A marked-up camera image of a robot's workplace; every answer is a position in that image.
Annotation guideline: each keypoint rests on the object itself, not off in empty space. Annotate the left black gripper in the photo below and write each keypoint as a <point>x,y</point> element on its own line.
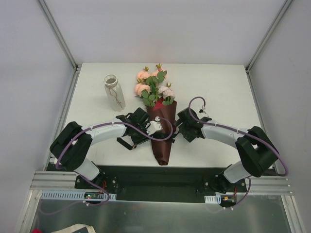
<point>135,140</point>

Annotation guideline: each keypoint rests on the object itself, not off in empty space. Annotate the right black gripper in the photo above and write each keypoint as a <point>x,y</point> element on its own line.
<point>179,131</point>

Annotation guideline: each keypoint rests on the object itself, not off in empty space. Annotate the brown red wrapping paper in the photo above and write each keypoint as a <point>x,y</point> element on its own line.
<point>168,112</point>

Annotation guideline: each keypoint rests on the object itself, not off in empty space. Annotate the black ribbon with gold print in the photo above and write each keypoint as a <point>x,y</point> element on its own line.
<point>138,139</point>

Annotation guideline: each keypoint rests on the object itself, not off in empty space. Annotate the pink artificial flower bunch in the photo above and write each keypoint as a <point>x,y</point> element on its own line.
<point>151,88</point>

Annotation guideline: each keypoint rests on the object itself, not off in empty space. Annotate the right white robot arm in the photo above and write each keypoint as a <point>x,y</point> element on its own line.
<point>257,153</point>

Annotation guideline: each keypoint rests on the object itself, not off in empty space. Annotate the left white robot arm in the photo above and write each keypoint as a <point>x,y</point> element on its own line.
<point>72,144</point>

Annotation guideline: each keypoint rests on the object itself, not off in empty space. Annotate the white ribbed ceramic vase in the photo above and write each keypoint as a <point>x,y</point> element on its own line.
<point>114,93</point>

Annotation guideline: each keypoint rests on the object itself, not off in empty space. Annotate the red object at bottom edge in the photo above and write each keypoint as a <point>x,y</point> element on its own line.
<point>36,231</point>

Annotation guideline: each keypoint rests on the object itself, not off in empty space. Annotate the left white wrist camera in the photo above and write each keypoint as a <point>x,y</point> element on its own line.
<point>153,126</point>

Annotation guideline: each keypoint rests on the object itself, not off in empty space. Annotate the right white cable duct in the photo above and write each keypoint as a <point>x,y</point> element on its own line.
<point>218,199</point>

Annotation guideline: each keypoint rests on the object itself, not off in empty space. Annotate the white cable duct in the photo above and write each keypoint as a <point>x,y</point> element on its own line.
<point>218,199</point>
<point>74,195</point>

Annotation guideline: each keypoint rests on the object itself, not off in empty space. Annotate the left white cable duct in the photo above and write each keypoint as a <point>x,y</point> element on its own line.
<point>74,195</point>

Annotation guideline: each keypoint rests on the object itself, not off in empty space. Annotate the left aluminium frame post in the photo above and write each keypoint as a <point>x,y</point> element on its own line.
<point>57,33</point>

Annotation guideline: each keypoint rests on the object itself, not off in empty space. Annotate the aluminium frame post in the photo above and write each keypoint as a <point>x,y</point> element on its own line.
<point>57,33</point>
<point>275,23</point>

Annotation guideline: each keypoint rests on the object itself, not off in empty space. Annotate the right aluminium frame post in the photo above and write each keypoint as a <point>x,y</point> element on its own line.
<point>275,23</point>

